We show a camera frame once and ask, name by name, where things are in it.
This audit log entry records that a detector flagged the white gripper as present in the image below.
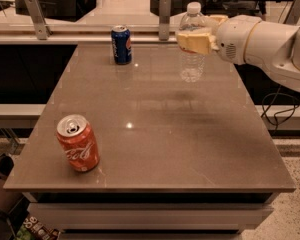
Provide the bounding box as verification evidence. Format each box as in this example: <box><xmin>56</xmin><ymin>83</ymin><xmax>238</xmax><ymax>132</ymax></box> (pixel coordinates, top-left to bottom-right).
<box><xmin>176</xmin><ymin>15</ymin><xmax>261</xmax><ymax>65</ymax></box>

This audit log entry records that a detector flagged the clear plastic water bottle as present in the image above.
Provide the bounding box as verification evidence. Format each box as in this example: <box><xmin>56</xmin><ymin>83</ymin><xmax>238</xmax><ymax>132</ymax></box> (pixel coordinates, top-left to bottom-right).
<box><xmin>176</xmin><ymin>2</ymin><xmax>205</xmax><ymax>83</ymax></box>

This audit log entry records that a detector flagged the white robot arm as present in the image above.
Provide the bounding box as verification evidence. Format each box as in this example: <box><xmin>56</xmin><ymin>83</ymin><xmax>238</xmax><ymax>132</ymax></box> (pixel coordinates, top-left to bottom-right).
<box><xmin>176</xmin><ymin>15</ymin><xmax>300</xmax><ymax>92</ymax></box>

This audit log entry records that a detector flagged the blue pepsi can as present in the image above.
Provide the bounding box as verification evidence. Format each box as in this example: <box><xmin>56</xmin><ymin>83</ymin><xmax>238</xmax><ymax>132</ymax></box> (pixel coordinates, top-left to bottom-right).
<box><xmin>111</xmin><ymin>25</ymin><xmax>132</xmax><ymax>65</ymax></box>

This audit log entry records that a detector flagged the red coca-cola can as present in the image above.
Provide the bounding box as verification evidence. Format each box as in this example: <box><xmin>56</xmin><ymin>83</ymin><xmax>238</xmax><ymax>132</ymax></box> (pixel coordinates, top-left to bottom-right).
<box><xmin>56</xmin><ymin>114</ymin><xmax>99</xmax><ymax>172</ymax></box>

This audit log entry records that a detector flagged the black box on counter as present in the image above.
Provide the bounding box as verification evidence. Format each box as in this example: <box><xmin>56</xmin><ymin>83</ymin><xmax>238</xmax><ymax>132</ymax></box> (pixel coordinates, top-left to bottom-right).
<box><xmin>13</xmin><ymin>0</ymin><xmax>98</xmax><ymax>22</ymax></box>

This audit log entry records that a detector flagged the dark bin on floor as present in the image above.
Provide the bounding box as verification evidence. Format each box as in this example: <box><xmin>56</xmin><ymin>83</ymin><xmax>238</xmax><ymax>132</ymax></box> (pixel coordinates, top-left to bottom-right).
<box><xmin>0</xmin><ymin>154</ymin><xmax>23</xmax><ymax>216</ymax></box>

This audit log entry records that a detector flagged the green snack bag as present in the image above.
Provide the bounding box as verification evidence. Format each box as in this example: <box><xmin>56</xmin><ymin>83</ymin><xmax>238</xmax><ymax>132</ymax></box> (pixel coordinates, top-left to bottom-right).
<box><xmin>14</xmin><ymin>215</ymin><xmax>60</xmax><ymax>240</ymax></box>

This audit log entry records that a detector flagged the middle metal rail bracket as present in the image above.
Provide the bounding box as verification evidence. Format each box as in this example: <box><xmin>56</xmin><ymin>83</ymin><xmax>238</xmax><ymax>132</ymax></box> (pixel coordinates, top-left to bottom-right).
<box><xmin>159</xmin><ymin>0</ymin><xmax>171</xmax><ymax>41</ymax></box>

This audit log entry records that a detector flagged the metal rail bracket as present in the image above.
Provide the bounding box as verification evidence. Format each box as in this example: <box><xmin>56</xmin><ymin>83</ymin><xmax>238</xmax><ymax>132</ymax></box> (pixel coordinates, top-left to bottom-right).
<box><xmin>284</xmin><ymin>0</ymin><xmax>300</xmax><ymax>25</ymax></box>
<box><xmin>24</xmin><ymin>0</ymin><xmax>51</xmax><ymax>40</ymax></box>
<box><xmin>159</xmin><ymin>0</ymin><xmax>171</xmax><ymax>41</ymax></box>

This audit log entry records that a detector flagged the right metal rail bracket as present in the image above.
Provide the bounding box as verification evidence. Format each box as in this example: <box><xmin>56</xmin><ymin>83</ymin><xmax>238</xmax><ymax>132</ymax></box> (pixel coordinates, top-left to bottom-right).
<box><xmin>284</xmin><ymin>0</ymin><xmax>300</xmax><ymax>25</ymax></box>

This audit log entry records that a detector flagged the black cable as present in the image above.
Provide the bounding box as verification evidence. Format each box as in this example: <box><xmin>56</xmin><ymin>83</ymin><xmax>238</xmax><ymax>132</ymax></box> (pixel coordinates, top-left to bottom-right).
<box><xmin>260</xmin><ymin>92</ymin><xmax>300</xmax><ymax>132</ymax></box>

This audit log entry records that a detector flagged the left metal rail bracket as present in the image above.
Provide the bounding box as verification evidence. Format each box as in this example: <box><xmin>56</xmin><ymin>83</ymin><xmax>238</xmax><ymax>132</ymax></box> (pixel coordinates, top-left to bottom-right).
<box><xmin>24</xmin><ymin>0</ymin><xmax>51</xmax><ymax>40</ymax></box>

